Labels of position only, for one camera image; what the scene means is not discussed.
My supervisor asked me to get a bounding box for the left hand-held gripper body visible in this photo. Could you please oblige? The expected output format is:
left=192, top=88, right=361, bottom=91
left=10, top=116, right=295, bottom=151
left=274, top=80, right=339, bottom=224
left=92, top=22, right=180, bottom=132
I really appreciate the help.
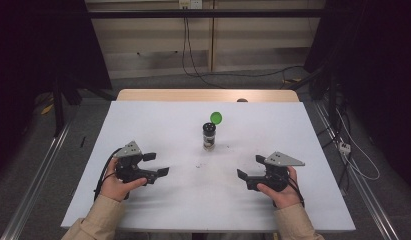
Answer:
left=113, top=140, right=159, bottom=186

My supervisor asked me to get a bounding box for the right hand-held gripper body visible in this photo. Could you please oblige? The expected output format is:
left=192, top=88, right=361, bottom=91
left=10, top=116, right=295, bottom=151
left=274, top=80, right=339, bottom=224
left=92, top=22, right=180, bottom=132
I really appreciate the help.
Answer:
left=245, top=151, right=306, bottom=193

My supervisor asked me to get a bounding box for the glass spice jar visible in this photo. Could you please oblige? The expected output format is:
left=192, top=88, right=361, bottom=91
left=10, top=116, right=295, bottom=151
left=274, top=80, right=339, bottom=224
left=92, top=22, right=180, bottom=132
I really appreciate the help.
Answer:
left=202, top=122, right=217, bottom=152

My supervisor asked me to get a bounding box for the green jar lid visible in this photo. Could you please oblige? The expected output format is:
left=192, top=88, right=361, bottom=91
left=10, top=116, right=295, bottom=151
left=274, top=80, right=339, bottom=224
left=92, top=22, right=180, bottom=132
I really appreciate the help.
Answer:
left=209, top=111, right=224, bottom=126

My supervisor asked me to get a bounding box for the person's right hand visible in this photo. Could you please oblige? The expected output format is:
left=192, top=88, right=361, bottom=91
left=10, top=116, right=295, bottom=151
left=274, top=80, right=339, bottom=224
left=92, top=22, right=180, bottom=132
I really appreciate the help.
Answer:
left=257, top=165, right=302, bottom=211

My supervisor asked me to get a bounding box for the person's left hand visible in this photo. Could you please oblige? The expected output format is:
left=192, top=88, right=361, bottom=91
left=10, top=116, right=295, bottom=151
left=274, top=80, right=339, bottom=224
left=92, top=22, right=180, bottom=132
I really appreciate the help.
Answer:
left=100, top=157, right=149, bottom=203

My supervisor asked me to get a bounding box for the white table board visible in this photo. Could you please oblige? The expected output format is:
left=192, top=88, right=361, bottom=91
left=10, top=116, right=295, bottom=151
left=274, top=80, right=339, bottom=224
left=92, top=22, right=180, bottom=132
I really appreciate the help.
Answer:
left=60, top=100, right=357, bottom=233

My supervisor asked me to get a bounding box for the white power strip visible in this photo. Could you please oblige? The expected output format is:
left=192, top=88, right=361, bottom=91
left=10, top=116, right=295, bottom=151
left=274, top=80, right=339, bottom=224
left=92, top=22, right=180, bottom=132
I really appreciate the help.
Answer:
left=338, top=141, right=352, bottom=156

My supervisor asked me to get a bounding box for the black metal stand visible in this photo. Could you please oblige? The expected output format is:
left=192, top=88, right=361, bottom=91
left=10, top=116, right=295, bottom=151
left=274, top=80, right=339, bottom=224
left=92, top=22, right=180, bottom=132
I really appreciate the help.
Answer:
left=289, top=63, right=347, bottom=134
left=51, top=74, right=116, bottom=138

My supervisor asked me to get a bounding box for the black curtain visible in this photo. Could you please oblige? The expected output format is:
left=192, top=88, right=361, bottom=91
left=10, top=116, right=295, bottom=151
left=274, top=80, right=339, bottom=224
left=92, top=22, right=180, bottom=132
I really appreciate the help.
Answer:
left=0, top=0, right=113, bottom=181
left=304, top=0, right=411, bottom=194

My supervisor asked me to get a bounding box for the left hand-held gripper black cable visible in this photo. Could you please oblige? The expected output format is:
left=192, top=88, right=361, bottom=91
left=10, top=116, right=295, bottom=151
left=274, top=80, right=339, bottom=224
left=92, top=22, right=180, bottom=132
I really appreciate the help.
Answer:
left=93, top=147, right=124, bottom=202

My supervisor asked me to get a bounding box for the hand-held gripper black cable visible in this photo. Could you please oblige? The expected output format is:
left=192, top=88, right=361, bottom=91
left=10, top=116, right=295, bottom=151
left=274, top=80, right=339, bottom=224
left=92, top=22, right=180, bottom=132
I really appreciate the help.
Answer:
left=287, top=176, right=306, bottom=209
left=93, top=147, right=124, bottom=202

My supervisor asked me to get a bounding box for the right hand-held gripper black cable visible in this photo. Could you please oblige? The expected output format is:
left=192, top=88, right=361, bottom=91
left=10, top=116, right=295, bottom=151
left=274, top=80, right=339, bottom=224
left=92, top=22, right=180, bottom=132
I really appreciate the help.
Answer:
left=287, top=176, right=306, bottom=209

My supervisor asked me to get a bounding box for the black floor cable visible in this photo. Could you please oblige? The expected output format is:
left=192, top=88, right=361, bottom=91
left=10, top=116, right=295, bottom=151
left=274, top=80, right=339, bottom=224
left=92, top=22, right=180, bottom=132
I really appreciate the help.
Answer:
left=192, top=65, right=306, bottom=80

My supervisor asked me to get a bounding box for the aluminium floor rail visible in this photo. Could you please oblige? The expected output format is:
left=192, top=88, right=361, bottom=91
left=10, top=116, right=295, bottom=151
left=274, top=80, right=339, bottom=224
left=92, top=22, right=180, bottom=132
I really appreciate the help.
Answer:
left=0, top=121, right=74, bottom=240
left=312, top=99, right=401, bottom=240

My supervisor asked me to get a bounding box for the white cable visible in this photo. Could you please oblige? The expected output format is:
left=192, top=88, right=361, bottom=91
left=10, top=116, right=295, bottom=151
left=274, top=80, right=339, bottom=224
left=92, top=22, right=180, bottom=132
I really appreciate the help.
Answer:
left=335, top=108, right=381, bottom=182

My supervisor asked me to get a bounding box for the black hanging wall cable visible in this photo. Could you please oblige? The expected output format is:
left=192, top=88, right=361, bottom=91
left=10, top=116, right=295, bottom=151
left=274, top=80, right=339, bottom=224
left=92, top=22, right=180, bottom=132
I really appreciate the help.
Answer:
left=181, top=8, right=227, bottom=90

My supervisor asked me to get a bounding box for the black horizontal frame bar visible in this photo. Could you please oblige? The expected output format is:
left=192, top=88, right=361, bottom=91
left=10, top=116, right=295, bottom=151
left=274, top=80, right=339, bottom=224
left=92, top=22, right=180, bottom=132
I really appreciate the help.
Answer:
left=87, top=8, right=327, bottom=19

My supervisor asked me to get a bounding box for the white wall socket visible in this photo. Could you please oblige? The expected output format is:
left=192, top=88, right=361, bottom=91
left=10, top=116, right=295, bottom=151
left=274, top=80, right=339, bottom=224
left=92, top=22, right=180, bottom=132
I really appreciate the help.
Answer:
left=178, top=0, right=203, bottom=10

